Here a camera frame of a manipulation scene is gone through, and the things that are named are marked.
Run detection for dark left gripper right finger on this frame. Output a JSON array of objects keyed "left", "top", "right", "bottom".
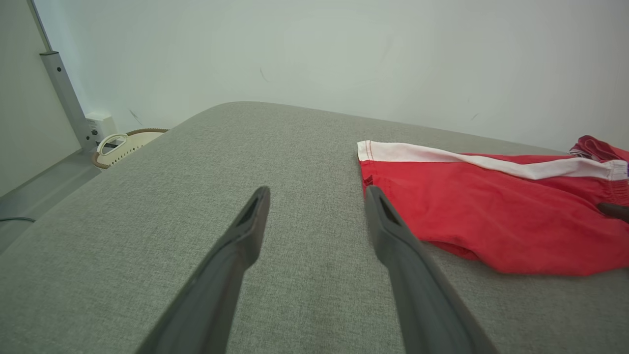
[{"left": 365, "top": 185, "right": 499, "bottom": 354}]

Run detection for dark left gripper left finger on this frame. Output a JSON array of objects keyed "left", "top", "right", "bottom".
[{"left": 135, "top": 186, "right": 271, "bottom": 354}]

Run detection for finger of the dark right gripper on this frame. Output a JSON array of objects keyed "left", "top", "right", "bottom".
[{"left": 597, "top": 203, "right": 629, "bottom": 223}]

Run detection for red shorts with white stripes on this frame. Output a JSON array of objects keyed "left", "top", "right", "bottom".
[{"left": 357, "top": 140, "right": 629, "bottom": 276}]

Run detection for cream perforated laundry basket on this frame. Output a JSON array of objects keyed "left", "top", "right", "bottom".
[{"left": 92, "top": 128, "right": 169, "bottom": 170}]

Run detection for white wall outlet box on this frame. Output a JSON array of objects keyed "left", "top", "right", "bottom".
[{"left": 86, "top": 113, "right": 116, "bottom": 144}]

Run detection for grey metal post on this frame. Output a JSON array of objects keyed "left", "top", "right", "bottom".
[{"left": 27, "top": 0, "right": 99, "bottom": 152}]

